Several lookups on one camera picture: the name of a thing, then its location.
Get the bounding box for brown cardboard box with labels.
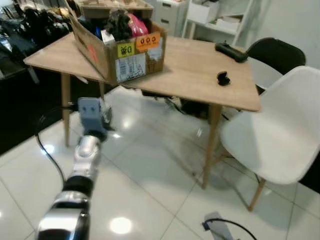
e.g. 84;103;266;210
65;0;167;86

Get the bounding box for white booklet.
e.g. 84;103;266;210
101;30;116;44

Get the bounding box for black egg-crate foam piece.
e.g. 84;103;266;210
106;9;133;42

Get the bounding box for light wooden table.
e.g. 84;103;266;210
23;32;262;190

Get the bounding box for red plastic bag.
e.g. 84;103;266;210
127;12;149;37

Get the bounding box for beige moulded pulp tray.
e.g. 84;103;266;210
75;0;154;20

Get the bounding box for white drawer cabinet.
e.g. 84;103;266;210
150;0;188;37

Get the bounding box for black equipment pile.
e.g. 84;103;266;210
0;5;71;66

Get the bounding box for small black open case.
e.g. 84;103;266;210
216;72;231;87

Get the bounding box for black handheld controller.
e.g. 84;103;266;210
215;42;249;64

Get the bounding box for white shell chair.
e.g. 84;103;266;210
220;66;320;212

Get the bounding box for white storage box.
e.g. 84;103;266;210
187;2;221;25

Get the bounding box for flat white carton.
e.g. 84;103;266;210
216;16;243;33

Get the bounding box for black shell chair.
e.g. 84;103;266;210
246;37;307;94

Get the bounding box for white shelf unit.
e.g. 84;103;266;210
181;0;261;48

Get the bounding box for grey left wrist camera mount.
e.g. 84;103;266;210
77;97;108;128

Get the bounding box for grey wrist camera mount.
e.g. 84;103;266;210
77;97;108;128
204;212;236;240

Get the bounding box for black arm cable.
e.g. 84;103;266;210
35;104;81;186

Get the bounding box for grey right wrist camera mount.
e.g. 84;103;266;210
204;212;236;240

